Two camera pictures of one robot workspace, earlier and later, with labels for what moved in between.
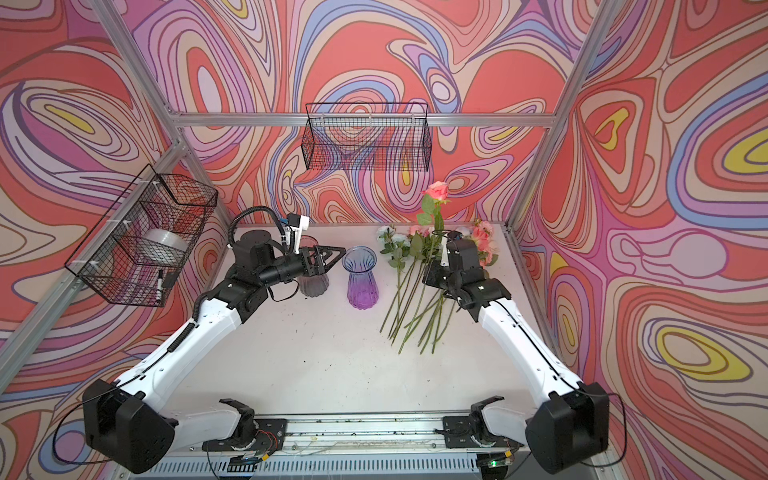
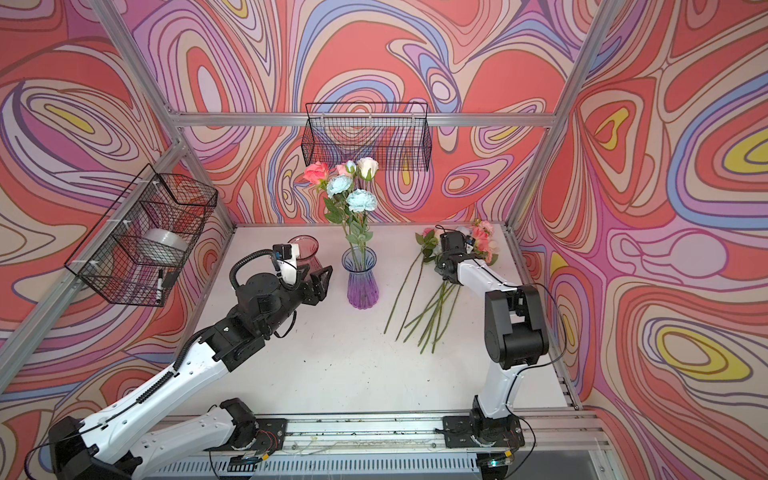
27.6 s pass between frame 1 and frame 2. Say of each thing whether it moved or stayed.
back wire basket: stayed
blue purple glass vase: stayed
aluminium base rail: stayed
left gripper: moved
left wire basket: stayed
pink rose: moved
